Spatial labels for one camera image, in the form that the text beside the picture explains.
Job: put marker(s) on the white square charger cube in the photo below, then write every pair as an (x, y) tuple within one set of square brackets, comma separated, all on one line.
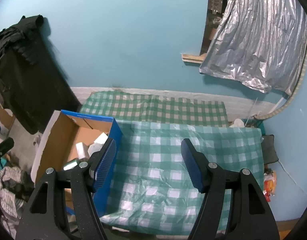
[(101, 139)]

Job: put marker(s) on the green checkered plastic tablecloth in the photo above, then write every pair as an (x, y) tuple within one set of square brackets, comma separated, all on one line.
[(151, 191)]

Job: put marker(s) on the white oblong charger case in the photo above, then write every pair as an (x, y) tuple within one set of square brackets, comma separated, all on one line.
[(82, 150)]

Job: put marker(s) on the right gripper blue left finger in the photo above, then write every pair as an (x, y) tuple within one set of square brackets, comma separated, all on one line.
[(100, 163)]

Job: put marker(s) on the black hanging garment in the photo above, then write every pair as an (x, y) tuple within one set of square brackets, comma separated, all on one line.
[(31, 84)]

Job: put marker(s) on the wooden ledge piece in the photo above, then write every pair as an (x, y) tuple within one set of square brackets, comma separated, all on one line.
[(193, 58)]

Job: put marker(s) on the striped black white clothing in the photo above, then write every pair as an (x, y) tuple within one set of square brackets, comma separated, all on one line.
[(11, 206)]

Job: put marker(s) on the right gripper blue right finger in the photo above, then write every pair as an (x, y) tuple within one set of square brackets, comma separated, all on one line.
[(196, 164)]

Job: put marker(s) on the green metal tin can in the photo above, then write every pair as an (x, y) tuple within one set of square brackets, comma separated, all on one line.
[(71, 164)]

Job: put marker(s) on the white UK plug adapter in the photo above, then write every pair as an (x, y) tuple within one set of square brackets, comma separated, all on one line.
[(95, 147)]

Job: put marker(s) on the dark grey cushion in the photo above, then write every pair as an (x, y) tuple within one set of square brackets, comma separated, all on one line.
[(268, 150)]

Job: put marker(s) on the silver foil curtain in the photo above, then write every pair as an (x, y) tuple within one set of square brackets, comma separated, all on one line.
[(260, 43)]

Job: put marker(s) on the small-check green cloth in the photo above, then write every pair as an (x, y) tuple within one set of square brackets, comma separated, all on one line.
[(156, 108)]

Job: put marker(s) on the blue cardboard box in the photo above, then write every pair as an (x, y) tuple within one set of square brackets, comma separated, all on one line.
[(64, 130)]

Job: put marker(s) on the white round cup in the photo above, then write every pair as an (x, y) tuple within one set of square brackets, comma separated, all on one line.
[(237, 123)]

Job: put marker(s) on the orange snack packet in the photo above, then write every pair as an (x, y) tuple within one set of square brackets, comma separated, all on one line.
[(270, 182)]

